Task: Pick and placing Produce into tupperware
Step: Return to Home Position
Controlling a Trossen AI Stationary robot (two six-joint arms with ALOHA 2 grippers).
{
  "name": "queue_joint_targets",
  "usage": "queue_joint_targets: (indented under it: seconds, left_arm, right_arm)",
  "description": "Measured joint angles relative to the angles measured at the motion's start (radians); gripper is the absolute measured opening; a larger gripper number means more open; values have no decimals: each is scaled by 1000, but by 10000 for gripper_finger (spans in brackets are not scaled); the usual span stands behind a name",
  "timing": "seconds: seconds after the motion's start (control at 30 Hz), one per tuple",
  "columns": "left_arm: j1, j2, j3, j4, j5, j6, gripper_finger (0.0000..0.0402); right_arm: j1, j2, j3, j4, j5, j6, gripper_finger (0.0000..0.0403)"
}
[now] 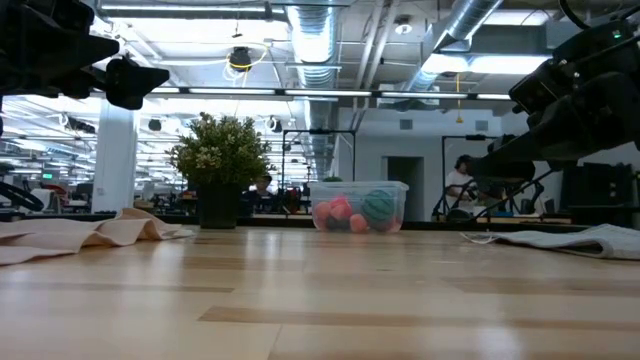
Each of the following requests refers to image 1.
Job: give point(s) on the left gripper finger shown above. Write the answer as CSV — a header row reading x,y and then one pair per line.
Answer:
x,y
132,82

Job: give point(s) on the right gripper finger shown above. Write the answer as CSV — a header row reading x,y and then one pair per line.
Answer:
x,y
505,165

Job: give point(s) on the small pink toy fruit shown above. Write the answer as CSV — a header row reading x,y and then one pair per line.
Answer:
x,y
392,225
321,214
359,223

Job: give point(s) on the clear plastic tupperware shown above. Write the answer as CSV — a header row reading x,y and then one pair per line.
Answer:
x,y
325,187

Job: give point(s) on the person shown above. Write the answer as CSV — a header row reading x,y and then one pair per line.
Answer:
x,y
457,182
263,181

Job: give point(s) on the white pillar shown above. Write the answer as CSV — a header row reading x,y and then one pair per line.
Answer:
x,y
115,160

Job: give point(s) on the black cabinet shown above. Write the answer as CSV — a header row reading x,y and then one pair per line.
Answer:
x,y
600,190

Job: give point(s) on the black ceiling device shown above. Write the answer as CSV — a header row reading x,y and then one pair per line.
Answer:
x,y
240,59

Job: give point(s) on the potted green plant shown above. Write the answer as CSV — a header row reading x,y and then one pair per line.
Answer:
x,y
220,150

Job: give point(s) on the grey cloth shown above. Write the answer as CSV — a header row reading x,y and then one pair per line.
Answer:
x,y
600,240

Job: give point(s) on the pink cloth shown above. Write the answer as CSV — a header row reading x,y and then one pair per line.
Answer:
x,y
75,235

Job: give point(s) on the long ceiling light strip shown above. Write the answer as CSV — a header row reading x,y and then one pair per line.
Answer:
x,y
325,93

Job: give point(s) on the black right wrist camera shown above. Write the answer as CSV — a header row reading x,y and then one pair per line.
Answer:
x,y
537,87

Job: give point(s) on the black background rig frame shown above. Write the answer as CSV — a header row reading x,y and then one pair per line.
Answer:
x,y
450,137

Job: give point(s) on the black aluminium table frame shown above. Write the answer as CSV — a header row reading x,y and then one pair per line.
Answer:
x,y
430,226

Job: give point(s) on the slanted silver ventilation duct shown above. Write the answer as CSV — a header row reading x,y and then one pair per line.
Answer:
x,y
465,22

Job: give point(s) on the large silver ventilation duct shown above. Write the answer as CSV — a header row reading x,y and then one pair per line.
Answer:
x,y
312,40

